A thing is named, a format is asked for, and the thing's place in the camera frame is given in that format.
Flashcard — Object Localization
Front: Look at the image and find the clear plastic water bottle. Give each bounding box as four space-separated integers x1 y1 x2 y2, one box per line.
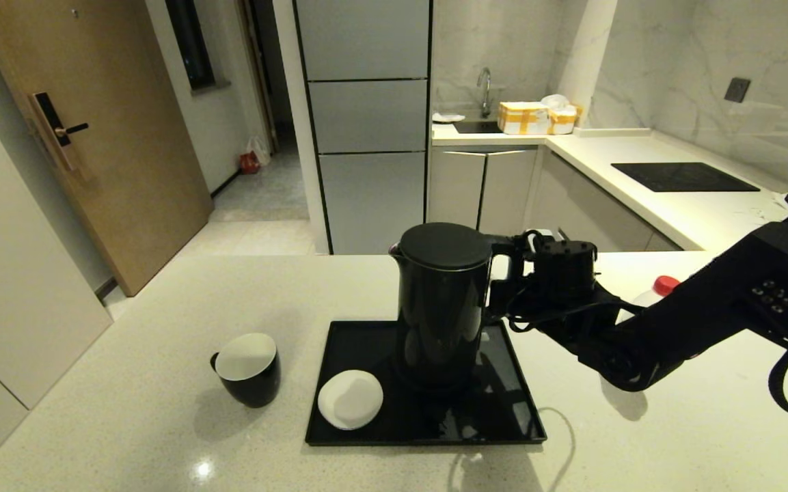
629 275 681 310

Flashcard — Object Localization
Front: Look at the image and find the black electric kettle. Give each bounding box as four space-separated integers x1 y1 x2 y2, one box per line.
389 222 526 389

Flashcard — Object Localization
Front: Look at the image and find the black cup white inside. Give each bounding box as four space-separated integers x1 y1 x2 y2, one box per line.
210 333 282 409

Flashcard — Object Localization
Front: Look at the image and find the grey counter drawer cabinet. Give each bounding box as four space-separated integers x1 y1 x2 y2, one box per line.
524 149 683 253

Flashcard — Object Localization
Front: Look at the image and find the grey sink base cabinet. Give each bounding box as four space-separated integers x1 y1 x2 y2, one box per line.
428 148 538 249

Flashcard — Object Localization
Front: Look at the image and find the black induction cooktop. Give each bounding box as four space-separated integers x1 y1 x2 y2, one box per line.
610 162 761 193

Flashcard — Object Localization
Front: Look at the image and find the small box with yellow tape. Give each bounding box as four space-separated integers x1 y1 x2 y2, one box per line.
547 105 582 135

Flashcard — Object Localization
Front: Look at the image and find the black rectangular tray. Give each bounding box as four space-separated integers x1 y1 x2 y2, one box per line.
305 320 547 447

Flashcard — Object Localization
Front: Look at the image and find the large box with yellow tape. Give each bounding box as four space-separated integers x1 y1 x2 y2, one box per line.
497 102 549 135

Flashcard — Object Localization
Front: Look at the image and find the chrome sink faucet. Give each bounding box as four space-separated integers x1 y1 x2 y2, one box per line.
477 67 493 119

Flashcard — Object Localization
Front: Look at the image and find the round white coaster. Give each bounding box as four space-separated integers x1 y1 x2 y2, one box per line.
317 370 384 431

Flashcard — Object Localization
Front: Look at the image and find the tall grey cabinet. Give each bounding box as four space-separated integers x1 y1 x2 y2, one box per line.
293 0 432 256

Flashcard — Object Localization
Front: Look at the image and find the dark window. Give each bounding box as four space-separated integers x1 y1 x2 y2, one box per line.
165 0 217 92

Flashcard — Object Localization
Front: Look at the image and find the brown wooden door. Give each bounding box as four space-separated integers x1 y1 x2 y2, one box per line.
0 0 213 297

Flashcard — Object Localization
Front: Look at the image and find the black electronic door lock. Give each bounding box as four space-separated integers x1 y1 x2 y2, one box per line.
29 92 90 172

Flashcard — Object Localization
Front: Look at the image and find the white side cabinet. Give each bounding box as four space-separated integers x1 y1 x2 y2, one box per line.
0 120 113 472

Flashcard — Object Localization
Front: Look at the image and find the black power cord with plug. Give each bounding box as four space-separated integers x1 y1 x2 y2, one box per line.
418 396 450 438

